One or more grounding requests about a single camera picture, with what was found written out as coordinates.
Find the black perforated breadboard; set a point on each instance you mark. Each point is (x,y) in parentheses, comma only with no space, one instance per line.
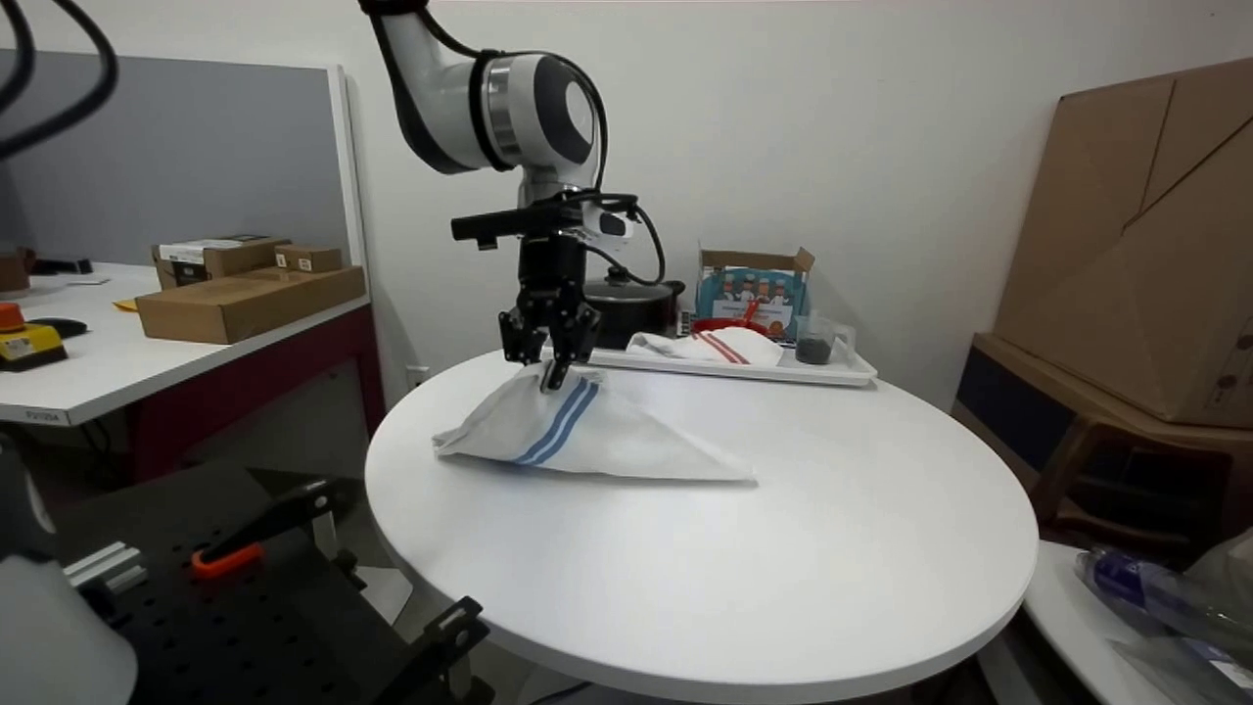
(238,640)

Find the small closed cardboard box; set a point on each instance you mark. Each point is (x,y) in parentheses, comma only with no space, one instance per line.
(310,260)

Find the clear plastic bag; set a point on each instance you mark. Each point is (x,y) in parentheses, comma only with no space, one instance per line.
(1162,600)

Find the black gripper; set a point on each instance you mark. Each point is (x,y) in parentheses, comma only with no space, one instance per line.
(551,275)

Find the white rectangular tray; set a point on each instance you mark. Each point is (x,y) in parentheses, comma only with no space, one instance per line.
(834,370)

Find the wooden stand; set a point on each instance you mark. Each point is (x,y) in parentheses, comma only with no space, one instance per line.
(1077,455)

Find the red striped white towel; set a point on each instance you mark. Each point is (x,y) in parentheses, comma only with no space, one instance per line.
(744,347)

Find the large brown cardboard box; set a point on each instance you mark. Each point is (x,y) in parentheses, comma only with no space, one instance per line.
(1137,260)

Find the small black desk item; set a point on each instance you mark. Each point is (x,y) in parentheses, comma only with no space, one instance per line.
(59,263)
(59,327)

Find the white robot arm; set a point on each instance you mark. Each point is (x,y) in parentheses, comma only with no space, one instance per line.
(524,105)

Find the grey partition panel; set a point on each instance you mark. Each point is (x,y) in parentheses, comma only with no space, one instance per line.
(171,160)

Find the blue striped white towel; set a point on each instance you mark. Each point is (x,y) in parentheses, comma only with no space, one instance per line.
(611,445)

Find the open small cardboard box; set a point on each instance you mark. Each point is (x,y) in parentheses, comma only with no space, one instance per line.
(241,255)

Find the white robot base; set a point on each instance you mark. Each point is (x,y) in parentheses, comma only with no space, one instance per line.
(53,640)

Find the white desk with maroon frame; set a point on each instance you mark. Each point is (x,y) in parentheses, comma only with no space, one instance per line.
(132,375)

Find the white round side table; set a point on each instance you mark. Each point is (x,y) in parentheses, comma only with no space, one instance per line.
(1082,640)

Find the blue printed cardboard box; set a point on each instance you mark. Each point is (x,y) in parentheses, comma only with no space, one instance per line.
(748,297)

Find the small red object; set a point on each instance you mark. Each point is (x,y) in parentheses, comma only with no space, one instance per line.
(737,322)

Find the small dark container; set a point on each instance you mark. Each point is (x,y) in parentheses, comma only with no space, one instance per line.
(812,349)

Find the flat brown cardboard box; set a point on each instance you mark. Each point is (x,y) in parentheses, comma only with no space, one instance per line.
(248,309)

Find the aluminium bar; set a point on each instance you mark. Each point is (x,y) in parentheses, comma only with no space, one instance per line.
(105,567)

